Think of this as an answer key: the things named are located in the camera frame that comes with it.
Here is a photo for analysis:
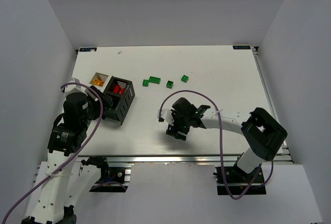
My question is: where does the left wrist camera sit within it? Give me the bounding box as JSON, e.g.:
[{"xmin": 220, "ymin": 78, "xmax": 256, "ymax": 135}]
[{"xmin": 60, "ymin": 78, "xmax": 88, "ymax": 97}]

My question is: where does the right corner label sticker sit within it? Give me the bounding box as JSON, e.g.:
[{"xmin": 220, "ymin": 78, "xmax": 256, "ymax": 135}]
[{"xmin": 232, "ymin": 45, "xmax": 251, "ymax": 50}]

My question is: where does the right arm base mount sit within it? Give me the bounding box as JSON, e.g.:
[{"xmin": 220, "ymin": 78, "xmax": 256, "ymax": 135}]
[{"xmin": 213, "ymin": 166, "xmax": 267, "ymax": 197}]

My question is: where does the left corner label sticker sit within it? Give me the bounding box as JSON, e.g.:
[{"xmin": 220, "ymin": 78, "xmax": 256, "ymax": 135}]
[{"xmin": 79, "ymin": 47, "xmax": 97, "ymax": 52}]

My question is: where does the red curved lego brick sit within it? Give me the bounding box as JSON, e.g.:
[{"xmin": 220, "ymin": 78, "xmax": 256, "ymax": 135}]
[{"xmin": 119, "ymin": 88, "xmax": 126, "ymax": 95}]

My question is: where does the red arched lego brick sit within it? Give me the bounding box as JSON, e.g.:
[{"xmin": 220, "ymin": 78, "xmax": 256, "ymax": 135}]
[{"xmin": 113, "ymin": 85, "xmax": 121, "ymax": 94}]

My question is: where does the yellow square lego brick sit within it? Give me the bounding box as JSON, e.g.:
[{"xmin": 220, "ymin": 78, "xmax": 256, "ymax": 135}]
[{"xmin": 93, "ymin": 79, "xmax": 101, "ymax": 85}]

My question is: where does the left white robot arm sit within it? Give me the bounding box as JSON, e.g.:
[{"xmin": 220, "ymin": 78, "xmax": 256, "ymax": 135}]
[{"xmin": 22, "ymin": 82, "xmax": 112, "ymax": 223}]

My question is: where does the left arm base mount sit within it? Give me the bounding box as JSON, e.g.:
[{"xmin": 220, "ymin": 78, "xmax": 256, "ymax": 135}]
[{"xmin": 80, "ymin": 156, "xmax": 128, "ymax": 192}]

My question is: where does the black slotted container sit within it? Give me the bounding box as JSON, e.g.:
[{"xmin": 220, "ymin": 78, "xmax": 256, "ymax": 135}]
[{"xmin": 102, "ymin": 76, "xmax": 135, "ymax": 125}]

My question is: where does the dark green lego brick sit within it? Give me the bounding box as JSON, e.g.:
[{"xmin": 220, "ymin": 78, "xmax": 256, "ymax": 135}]
[{"xmin": 166, "ymin": 81, "xmax": 174, "ymax": 88}]

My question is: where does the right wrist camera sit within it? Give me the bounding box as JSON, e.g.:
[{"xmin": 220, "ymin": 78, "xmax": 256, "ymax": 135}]
[{"xmin": 157, "ymin": 109, "xmax": 174, "ymax": 126}]

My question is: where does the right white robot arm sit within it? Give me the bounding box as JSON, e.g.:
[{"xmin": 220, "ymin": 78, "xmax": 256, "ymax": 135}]
[{"xmin": 158, "ymin": 97, "xmax": 288, "ymax": 174}]

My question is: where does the corner label sticker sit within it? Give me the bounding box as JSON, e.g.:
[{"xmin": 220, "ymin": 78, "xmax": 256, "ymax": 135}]
[
  {"xmin": 232, "ymin": 45, "xmax": 251, "ymax": 50},
  {"xmin": 79, "ymin": 47, "xmax": 97, "ymax": 52}
]

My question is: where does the white slotted container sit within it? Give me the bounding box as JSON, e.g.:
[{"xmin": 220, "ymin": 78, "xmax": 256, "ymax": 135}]
[{"xmin": 89, "ymin": 72, "xmax": 112, "ymax": 92}]

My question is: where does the green long lego brick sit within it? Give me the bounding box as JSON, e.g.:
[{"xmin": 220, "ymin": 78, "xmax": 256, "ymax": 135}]
[{"xmin": 149, "ymin": 76, "xmax": 161, "ymax": 84}]

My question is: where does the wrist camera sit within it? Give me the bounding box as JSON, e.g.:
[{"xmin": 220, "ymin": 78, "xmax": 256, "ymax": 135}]
[
  {"xmin": 157, "ymin": 109, "xmax": 174, "ymax": 126},
  {"xmin": 60, "ymin": 78, "xmax": 88, "ymax": 97}
]

